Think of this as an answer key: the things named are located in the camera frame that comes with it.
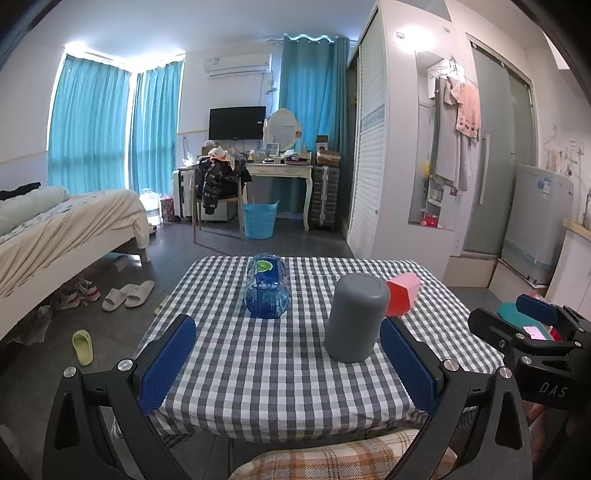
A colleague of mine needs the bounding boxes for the black television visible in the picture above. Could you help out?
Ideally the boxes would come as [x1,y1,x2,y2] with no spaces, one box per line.
[208,106,267,141]

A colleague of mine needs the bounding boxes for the pale green pillow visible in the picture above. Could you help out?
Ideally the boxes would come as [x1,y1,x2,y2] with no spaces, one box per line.
[0,186,71,237]

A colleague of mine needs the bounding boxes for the white slipper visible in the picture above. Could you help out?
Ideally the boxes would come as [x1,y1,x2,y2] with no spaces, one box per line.
[102,284,134,312]
[125,280,156,308]

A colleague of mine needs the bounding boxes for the dark ribbed suitcase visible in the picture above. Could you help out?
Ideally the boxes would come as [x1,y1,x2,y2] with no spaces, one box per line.
[309,165,341,232]

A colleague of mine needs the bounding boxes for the person's right hand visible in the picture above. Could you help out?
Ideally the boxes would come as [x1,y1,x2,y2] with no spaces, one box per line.
[526,401,550,467]

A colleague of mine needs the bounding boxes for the blue curtain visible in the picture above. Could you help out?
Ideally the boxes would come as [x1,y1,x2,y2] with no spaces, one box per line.
[130,61,186,195]
[47,52,133,193]
[278,35,351,216]

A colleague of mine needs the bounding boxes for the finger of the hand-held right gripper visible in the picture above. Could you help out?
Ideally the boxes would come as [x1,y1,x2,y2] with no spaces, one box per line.
[468,308,532,370]
[515,294,591,344]

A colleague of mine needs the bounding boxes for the white dressing desk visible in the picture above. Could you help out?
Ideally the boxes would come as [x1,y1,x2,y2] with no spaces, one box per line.
[245,159,315,232]

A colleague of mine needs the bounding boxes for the grey cup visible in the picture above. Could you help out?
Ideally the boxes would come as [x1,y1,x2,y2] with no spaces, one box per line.
[324,272,391,363]

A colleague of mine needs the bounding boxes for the pink towel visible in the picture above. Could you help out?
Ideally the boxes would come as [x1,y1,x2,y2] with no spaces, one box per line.
[454,82,482,142]

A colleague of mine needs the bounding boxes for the white air conditioner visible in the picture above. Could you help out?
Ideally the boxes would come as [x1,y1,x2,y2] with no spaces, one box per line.
[202,52,273,79]

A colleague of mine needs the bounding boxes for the green slipper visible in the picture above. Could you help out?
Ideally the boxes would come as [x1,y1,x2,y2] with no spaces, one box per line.
[72,329,94,366]

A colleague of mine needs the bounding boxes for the blue laundry basket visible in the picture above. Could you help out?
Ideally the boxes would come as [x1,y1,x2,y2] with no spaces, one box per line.
[242,200,280,240]

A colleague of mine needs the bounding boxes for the teal flat object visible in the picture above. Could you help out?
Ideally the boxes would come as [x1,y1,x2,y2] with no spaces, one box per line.
[497,302,553,340]

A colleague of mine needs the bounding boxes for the bed with beige cover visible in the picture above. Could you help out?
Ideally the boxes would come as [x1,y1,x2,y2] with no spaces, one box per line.
[0,185,154,344]

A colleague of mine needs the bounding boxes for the frosted glass door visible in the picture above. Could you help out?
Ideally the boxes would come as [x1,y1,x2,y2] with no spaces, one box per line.
[462,33,539,260]

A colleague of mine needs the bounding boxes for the white louvred wardrobe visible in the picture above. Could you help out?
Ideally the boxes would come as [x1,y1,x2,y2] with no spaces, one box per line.
[345,0,465,274]

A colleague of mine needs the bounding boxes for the dark cloth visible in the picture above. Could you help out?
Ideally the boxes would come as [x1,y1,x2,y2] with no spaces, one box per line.
[0,182,42,202]

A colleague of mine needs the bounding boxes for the blue water bottle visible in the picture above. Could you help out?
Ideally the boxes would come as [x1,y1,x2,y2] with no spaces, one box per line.
[244,252,291,319]

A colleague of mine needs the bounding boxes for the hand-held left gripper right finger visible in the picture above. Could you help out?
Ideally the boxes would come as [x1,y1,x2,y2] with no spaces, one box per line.
[379,318,533,480]

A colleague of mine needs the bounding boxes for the black patterned jacket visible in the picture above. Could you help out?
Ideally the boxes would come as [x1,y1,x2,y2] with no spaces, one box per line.
[196,154,253,215]

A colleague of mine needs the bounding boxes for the hanging grey garments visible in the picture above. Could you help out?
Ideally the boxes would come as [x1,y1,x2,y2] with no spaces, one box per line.
[433,75,474,193]

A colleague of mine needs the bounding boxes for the wooden chair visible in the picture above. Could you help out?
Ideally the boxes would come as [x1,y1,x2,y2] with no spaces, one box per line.
[193,161,252,244]

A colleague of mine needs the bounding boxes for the clear water jug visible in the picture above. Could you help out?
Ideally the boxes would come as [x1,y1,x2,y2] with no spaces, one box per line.
[140,187,163,228]

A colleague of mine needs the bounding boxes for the white suitcase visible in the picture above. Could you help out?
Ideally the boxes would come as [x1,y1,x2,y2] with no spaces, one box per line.
[172,167,200,221]

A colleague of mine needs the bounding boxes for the plaid seat cushion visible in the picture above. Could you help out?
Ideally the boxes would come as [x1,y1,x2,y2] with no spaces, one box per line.
[228,428,459,480]

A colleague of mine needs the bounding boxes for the white oval mirror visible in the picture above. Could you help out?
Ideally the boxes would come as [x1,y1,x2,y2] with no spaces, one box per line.
[264,108,302,149]

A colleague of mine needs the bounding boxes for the clear plastic bag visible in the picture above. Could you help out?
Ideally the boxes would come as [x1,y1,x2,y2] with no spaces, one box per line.
[9,305,54,344]

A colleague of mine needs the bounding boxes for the grey sneaker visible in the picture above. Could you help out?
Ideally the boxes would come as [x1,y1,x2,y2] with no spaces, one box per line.
[50,286,83,312]
[74,278,101,302]

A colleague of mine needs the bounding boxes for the white washing machine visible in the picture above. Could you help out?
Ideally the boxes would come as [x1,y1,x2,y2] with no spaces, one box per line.
[501,163,576,288]

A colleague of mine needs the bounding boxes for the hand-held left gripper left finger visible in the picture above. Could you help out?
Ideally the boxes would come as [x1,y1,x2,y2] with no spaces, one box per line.
[42,314,197,480]

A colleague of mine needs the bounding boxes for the grey checkered tablecloth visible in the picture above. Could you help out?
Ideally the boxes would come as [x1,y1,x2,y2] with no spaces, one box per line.
[131,256,505,448]

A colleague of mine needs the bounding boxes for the red pink box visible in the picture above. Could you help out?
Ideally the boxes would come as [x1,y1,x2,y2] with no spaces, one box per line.
[384,272,422,318]

